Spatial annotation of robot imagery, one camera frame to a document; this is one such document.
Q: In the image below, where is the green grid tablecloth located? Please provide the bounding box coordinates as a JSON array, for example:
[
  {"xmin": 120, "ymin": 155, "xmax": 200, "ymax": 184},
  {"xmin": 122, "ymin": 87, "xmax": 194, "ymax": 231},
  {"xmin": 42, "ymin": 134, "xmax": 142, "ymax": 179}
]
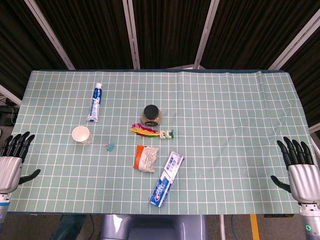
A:
[{"xmin": 6, "ymin": 69, "xmax": 319, "ymax": 216}]

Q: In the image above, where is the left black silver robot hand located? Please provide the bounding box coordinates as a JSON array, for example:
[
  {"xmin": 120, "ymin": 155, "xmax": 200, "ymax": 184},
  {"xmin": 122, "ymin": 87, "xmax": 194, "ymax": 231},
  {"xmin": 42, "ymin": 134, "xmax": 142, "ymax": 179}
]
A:
[{"xmin": 0, "ymin": 131, "xmax": 42, "ymax": 195}]

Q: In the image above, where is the glass jar with black lid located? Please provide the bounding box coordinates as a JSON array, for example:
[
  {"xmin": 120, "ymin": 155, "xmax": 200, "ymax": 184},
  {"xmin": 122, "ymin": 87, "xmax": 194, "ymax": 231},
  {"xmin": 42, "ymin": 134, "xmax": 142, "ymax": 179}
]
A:
[{"xmin": 140, "ymin": 104, "xmax": 163, "ymax": 127}]

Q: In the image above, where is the black floor cable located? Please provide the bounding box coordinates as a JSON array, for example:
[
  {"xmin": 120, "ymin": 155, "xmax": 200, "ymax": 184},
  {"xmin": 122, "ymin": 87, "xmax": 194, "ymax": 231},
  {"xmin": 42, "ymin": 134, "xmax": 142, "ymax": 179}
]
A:
[{"xmin": 89, "ymin": 214, "xmax": 101, "ymax": 237}]

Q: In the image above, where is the white paper cup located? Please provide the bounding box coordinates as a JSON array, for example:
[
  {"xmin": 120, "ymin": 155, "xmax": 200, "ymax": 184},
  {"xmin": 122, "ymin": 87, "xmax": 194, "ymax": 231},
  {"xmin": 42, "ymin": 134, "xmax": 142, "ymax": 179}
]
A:
[{"xmin": 71, "ymin": 125, "xmax": 93, "ymax": 145}]

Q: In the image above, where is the colourful feather shuttlecock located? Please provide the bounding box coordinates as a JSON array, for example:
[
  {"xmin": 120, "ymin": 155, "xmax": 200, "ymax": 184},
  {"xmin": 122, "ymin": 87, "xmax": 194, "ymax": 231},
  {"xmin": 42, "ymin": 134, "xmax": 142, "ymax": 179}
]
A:
[{"xmin": 129, "ymin": 122, "xmax": 175, "ymax": 140}]

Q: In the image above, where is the grey robot torso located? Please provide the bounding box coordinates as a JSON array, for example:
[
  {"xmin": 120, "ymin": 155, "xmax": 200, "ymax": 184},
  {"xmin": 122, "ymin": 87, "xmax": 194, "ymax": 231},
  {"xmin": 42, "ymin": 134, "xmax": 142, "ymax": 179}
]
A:
[{"xmin": 99, "ymin": 214, "xmax": 208, "ymax": 240}]

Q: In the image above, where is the white partition post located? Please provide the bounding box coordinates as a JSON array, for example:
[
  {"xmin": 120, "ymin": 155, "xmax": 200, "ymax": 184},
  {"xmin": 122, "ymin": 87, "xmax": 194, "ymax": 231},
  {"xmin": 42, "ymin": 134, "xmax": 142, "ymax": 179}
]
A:
[
  {"xmin": 24, "ymin": 0, "xmax": 76, "ymax": 71},
  {"xmin": 0, "ymin": 84, "xmax": 23, "ymax": 106},
  {"xmin": 267, "ymin": 11, "xmax": 320, "ymax": 71},
  {"xmin": 121, "ymin": 0, "xmax": 141, "ymax": 70},
  {"xmin": 193, "ymin": 0, "xmax": 221, "ymax": 70}
]

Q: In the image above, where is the blue floor cable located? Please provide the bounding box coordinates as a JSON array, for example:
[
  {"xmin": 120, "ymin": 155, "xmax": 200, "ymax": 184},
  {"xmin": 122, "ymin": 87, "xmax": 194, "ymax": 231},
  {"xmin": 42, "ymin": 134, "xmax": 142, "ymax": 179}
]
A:
[{"xmin": 230, "ymin": 214, "xmax": 238, "ymax": 240}]

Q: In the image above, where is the blue white toothpaste tube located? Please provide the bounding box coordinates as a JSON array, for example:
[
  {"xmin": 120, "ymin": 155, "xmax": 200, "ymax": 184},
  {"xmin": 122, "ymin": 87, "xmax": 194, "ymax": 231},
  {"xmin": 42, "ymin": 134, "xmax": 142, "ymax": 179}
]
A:
[{"xmin": 86, "ymin": 83, "xmax": 104, "ymax": 123}]

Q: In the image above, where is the blue Crest toothpaste box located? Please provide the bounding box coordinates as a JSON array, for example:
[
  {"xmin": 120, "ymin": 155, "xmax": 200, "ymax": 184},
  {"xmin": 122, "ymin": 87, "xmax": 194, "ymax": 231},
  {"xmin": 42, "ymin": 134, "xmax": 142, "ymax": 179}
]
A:
[{"xmin": 149, "ymin": 150, "xmax": 185, "ymax": 208}]

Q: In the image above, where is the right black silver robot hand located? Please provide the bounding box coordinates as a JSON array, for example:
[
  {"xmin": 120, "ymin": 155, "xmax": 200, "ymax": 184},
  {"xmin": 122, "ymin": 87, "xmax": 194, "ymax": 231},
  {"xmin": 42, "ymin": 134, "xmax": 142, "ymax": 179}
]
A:
[{"xmin": 270, "ymin": 136, "xmax": 320, "ymax": 203}]

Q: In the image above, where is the orange white snack packet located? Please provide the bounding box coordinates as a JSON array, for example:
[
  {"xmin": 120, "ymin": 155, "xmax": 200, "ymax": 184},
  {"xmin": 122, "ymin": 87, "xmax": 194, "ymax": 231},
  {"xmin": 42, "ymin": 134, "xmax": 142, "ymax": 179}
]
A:
[{"xmin": 132, "ymin": 144, "xmax": 160, "ymax": 173}]

